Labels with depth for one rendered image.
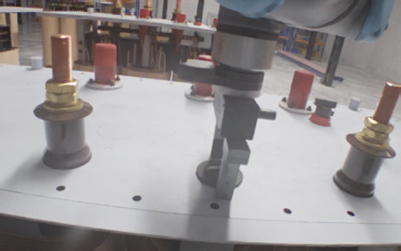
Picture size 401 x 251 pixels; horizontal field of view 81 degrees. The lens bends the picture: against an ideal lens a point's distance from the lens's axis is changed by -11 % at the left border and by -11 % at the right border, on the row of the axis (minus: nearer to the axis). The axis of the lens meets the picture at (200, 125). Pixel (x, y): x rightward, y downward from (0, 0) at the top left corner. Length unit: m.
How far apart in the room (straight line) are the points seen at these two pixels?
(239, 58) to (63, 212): 0.31
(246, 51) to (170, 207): 0.24
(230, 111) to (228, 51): 0.08
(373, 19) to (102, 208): 0.38
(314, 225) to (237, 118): 0.20
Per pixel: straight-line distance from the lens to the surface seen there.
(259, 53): 0.36
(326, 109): 0.86
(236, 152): 0.34
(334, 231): 0.44
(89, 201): 0.39
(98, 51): 0.87
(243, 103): 0.35
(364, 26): 0.29
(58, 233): 0.78
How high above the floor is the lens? 1.62
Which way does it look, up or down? 23 degrees down
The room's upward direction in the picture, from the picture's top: 9 degrees clockwise
